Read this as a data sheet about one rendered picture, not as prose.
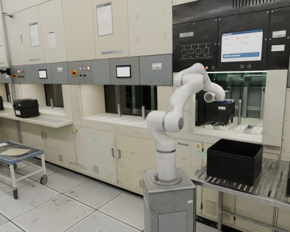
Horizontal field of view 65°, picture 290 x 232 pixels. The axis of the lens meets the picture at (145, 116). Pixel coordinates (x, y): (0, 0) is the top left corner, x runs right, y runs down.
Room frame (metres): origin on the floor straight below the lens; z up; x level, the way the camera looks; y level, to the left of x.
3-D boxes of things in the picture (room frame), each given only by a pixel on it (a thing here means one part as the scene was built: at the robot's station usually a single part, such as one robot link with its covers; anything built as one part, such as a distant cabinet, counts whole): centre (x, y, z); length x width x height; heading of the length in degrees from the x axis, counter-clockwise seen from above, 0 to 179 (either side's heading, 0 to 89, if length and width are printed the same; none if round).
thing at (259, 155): (1.37, -0.57, 0.85); 0.28 x 0.28 x 0.17; 53
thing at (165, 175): (1.33, -0.12, 0.85); 0.19 x 0.19 x 0.18
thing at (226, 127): (2.12, -0.71, 0.89); 0.22 x 0.21 x 0.04; 144
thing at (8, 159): (2.89, 1.79, 0.24); 0.97 x 0.52 x 0.48; 57
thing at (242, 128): (1.96, -0.93, 0.89); 0.22 x 0.21 x 0.04; 144
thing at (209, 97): (1.92, -0.57, 1.19); 0.13 x 0.09 x 0.08; 144
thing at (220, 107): (2.12, -0.71, 1.06); 0.24 x 0.20 x 0.32; 54
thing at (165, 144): (1.35, -0.10, 1.07); 0.19 x 0.12 x 0.24; 53
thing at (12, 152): (2.76, 1.66, 0.47); 0.31 x 0.23 x 0.02; 76
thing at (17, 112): (3.39, 1.77, 0.93); 0.30 x 0.28 x 0.26; 51
